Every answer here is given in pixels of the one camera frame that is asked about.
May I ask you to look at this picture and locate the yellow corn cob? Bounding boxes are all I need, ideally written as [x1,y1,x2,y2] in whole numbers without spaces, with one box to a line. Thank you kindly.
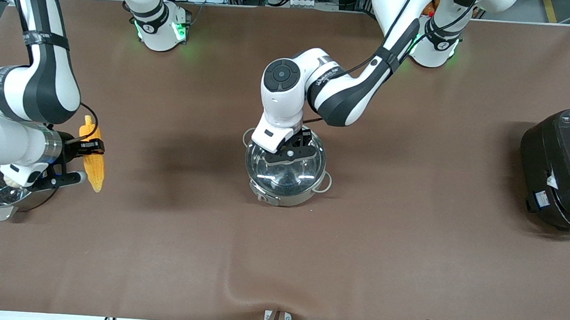
[74,114,110,193]

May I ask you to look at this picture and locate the glass pot lid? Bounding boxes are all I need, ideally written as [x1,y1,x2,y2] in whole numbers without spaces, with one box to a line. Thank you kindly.
[243,123,329,195]

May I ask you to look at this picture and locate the brown table cover mat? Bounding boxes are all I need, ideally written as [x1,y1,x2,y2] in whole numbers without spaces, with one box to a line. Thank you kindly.
[0,0,570,320]

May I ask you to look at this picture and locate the black rice cooker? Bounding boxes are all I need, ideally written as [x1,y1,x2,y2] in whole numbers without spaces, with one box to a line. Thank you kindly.
[514,104,570,237]

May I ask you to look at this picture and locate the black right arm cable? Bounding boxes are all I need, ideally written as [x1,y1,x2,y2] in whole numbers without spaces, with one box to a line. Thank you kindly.
[0,0,109,145]

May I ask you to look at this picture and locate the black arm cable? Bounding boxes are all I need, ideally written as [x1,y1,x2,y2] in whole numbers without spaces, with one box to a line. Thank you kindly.
[0,0,109,145]
[302,0,480,136]

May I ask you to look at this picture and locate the steel pot with handles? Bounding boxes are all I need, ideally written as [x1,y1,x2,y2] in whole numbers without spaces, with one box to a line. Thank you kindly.
[238,122,337,210]

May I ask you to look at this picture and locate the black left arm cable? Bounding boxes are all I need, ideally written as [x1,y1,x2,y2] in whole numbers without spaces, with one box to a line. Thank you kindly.
[302,0,480,136]

